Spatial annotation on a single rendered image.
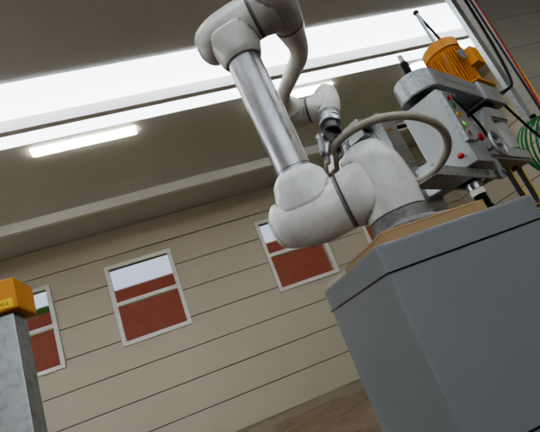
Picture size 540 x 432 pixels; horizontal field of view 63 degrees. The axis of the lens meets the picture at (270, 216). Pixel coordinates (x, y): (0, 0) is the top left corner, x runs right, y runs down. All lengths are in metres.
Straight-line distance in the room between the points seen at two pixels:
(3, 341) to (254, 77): 0.92
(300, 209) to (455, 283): 0.42
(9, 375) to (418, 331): 0.91
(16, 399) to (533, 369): 1.08
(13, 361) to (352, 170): 0.93
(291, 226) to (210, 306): 6.93
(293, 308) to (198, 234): 2.24
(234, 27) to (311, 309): 7.20
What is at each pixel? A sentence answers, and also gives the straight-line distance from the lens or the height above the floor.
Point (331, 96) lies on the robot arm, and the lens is 1.81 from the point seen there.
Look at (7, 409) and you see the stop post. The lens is 1.22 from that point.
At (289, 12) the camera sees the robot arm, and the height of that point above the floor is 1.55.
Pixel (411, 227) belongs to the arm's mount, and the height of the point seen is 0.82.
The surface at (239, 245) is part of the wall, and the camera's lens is 8.35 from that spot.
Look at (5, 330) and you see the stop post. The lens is 1.25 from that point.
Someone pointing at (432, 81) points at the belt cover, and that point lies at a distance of 2.42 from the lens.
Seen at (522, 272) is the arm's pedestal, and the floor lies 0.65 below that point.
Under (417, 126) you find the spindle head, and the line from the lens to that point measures 2.38.
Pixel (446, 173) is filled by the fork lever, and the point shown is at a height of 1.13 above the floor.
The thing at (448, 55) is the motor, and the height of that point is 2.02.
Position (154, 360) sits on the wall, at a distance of 7.95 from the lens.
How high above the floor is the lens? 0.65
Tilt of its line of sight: 18 degrees up
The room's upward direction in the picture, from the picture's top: 22 degrees counter-clockwise
